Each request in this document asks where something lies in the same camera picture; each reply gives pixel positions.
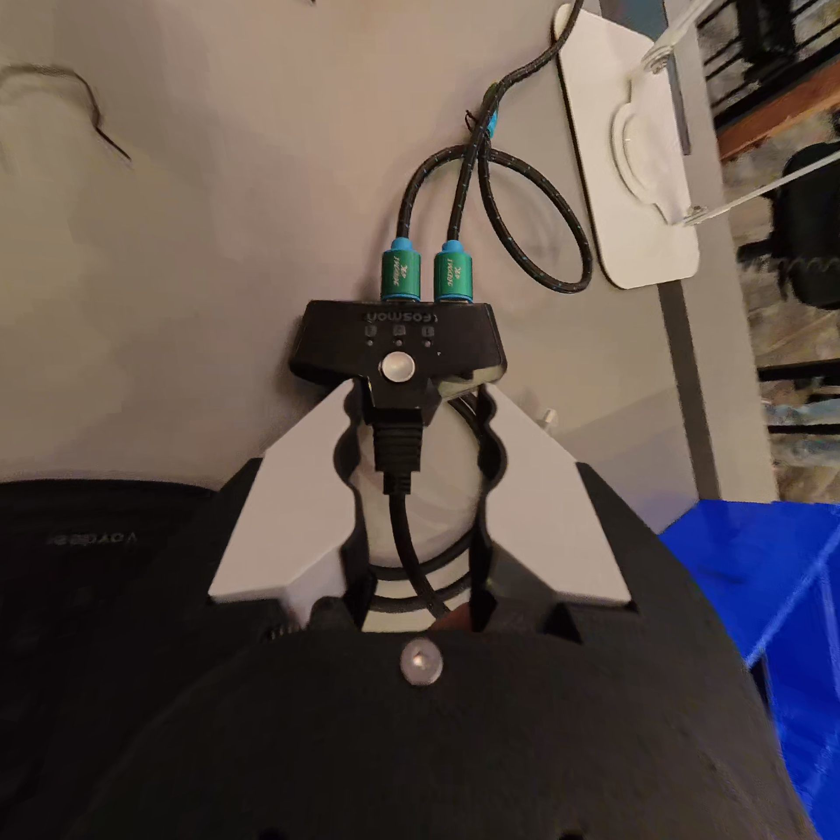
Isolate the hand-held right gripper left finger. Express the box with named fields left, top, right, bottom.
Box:
left=208, top=392, right=368, bottom=624

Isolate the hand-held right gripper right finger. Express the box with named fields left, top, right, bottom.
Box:
left=466, top=385, right=636, bottom=628

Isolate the black hdmi switch box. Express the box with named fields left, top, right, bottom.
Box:
left=292, top=300, right=509, bottom=473

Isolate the black braided hdmi cable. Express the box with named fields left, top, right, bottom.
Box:
left=381, top=0, right=594, bottom=300

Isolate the black round pad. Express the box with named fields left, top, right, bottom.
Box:
left=0, top=479, right=224, bottom=736

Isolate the blue divided plastic bin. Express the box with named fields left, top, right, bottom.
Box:
left=657, top=499, right=840, bottom=840

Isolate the white stand base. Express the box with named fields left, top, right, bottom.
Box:
left=558, top=7, right=700, bottom=290

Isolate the thin dark wire tie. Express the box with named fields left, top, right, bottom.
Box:
left=0, top=66, right=132, bottom=161

